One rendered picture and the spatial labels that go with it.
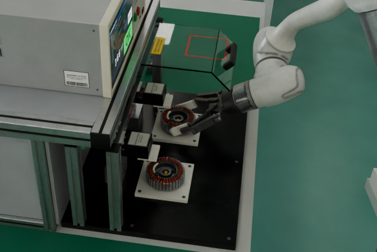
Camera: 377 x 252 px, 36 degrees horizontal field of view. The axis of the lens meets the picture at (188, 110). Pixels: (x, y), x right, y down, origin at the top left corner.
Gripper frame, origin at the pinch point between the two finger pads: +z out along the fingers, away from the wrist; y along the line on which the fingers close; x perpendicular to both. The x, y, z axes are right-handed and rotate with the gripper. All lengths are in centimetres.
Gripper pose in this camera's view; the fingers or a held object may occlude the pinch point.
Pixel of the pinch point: (179, 119)
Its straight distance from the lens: 186.4
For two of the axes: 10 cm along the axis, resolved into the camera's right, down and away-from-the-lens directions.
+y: 1.3, -6.1, 7.8
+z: -8.8, 3.0, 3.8
